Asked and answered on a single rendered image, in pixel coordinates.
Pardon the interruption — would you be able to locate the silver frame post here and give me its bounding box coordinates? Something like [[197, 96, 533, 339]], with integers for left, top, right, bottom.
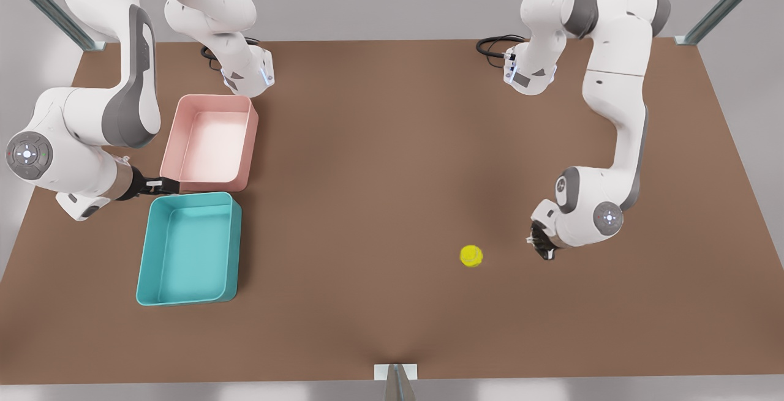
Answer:
[[0, 0, 106, 52], [374, 363, 418, 401], [674, 0, 784, 46]]

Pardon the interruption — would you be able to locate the pink rectangular tray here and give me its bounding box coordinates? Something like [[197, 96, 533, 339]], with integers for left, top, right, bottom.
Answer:
[[160, 94, 259, 193]]

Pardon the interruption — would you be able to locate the teal rectangular tray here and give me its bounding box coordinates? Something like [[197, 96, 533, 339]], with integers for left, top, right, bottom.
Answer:
[[135, 192, 243, 307]]

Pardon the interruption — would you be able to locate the black cable loop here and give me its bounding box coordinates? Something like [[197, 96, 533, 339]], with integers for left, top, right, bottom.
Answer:
[[201, 36, 260, 71], [476, 34, 527, 71]]

